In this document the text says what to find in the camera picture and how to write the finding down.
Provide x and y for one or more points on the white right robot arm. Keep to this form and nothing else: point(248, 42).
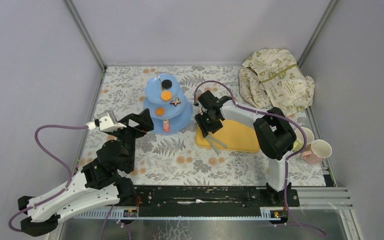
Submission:
point(273, 131)

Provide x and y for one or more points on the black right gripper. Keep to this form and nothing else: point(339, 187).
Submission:
point(204, 128)

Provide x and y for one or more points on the floral tablecloth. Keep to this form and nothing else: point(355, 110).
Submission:
point(176, 159)

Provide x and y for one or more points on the yellow serving tray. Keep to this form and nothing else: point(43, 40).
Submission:
point(236, 136)

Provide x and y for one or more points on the orange waffle cookie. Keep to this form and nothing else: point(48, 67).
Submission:
point(166, 96)

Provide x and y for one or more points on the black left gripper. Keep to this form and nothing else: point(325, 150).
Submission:
point(127, 129)

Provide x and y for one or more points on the orange flower cookie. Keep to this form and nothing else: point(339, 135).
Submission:
point(160, 111)

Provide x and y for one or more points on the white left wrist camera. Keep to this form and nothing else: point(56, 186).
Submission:
point(106, 122)

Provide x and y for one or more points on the green paper cup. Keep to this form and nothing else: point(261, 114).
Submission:
point(302, 140)

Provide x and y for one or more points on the light blue tongs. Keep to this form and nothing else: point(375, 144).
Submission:
point(213, 141)

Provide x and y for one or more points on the blue three-tier cake stand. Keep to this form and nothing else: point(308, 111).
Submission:
point(179, 117)

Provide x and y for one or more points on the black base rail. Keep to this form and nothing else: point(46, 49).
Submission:
point(249, 196)

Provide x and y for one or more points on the black round cookie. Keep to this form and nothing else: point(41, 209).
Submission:
point(166, 84)

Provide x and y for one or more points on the star shaped cookie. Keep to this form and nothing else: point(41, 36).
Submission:
point(175, 102)

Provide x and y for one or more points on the pink cake slice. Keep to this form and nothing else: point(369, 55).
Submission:
point(166, 126)

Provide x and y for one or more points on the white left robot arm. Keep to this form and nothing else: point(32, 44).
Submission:
point(42, 214)

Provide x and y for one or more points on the printed cloth bag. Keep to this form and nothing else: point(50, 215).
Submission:
point(272, 78)

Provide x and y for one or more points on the pink paper cup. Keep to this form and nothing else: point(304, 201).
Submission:
point(316, 152)

